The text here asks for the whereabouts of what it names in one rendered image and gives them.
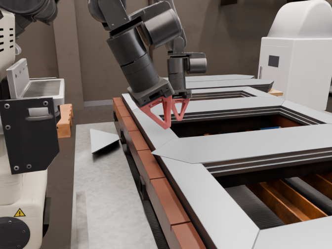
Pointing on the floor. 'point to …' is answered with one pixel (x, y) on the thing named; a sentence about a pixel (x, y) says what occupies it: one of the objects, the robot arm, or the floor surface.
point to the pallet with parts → (65, 121)
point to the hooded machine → (300, 53)
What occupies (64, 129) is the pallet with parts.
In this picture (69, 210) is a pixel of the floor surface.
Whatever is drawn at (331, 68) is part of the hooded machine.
